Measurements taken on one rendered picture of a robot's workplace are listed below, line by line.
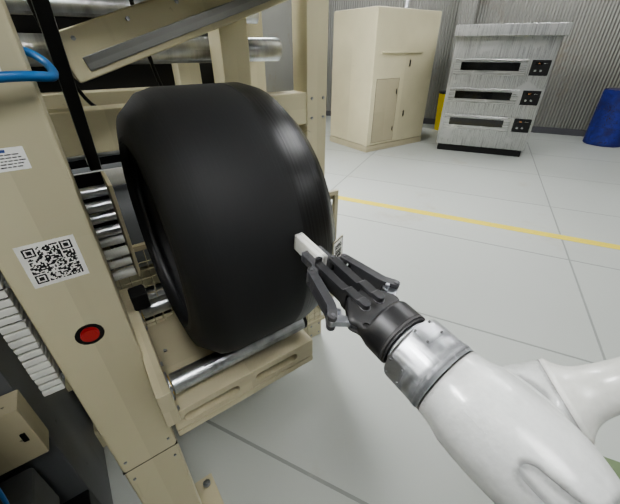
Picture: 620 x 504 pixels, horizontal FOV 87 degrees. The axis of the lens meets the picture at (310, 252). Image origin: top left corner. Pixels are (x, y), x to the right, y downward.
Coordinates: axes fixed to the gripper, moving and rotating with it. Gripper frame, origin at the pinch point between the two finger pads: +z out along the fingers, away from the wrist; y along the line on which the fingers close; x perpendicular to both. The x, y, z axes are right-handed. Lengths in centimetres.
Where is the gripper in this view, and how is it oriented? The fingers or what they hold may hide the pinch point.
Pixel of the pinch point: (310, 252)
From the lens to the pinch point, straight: 52.0
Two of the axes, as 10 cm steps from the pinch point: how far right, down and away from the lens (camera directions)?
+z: -5.8, -5.5, 6.1
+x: -0.8, 7.8, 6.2
